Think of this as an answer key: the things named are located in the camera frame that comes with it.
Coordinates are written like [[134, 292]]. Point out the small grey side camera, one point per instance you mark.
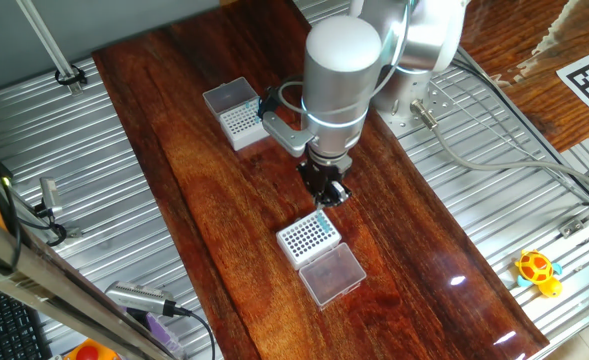
[[50, 192]]

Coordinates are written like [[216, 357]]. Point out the yellow orange turtle toy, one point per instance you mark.
[[536, 270]]

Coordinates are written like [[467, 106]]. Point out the side camera mount arm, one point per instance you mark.
[[74, 232]]

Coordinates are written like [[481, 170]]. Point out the brown wooden board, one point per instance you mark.
[[504, 30]]

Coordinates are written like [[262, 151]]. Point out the dark red wooden board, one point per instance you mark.
[[254, 225]]

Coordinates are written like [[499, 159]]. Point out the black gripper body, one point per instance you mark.
[[324, 176]]

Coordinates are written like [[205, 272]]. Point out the aluminium frame beam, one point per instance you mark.
[[49, 292]]

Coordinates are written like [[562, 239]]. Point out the white tip rack clear lid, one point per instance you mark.
[[306, 239], [239, 137]]

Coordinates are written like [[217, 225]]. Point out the aluminium bar with bracket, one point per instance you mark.
[[569, 229]]

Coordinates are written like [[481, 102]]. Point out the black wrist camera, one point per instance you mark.
[[268, 102]]

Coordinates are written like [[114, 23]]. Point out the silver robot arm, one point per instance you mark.
[[341, 75]]

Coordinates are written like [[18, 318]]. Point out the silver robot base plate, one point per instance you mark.
[[441, 107]]

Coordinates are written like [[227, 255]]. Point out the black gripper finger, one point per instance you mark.
[[341, 193], [325, 198]]

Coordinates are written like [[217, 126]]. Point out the silver stand rod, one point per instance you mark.
[[49, 47]]

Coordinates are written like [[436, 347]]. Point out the silver depth camera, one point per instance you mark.
[[139, 298]]

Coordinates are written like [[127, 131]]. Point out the black keyboard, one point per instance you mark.
[[4, 330]]

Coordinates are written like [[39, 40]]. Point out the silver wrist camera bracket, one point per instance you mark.
[[291, 135]]

